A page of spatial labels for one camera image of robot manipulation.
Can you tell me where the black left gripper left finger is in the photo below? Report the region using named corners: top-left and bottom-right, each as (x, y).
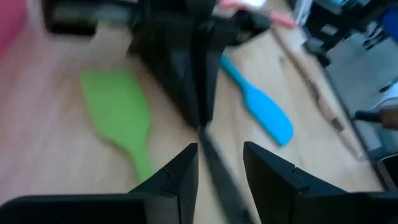
top-left (128, 142), bottom-right (200, 224)

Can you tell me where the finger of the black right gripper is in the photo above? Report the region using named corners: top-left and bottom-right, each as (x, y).
top-left (129, 18), bottom-right (200, 126)
top-left (198, 30), bottom-right (225, 127)

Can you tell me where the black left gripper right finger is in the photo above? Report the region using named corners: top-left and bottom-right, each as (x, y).
top-left (243, 141), bottom-right (366, 224)

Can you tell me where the black table knife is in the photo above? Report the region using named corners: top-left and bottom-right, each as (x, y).
top-left (198, 125), bottom-right (253, 224)

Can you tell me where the blue silicone spatula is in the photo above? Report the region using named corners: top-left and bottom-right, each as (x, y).
top-left (220, 54), bottom-right (295, 147)

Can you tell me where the green silicone spatula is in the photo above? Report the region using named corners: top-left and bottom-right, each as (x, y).
top-left (78, 69), bottom-right (155, 184)

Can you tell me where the wooden handled utensil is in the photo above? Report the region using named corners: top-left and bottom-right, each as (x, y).
top-left (271, 27), bottom-right (367, 162)

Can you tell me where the pink plastic bin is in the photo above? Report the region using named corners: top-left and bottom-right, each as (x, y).
top-left (0, 0), bottom-right (29, 58)

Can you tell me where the pink silicone spatula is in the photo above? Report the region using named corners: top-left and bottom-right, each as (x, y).
top-left (217, 0), bottom-right (297, 29)

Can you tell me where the black control handle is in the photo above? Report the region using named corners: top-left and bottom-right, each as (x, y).
top-left (354, 110), bottom-right (383, 123)

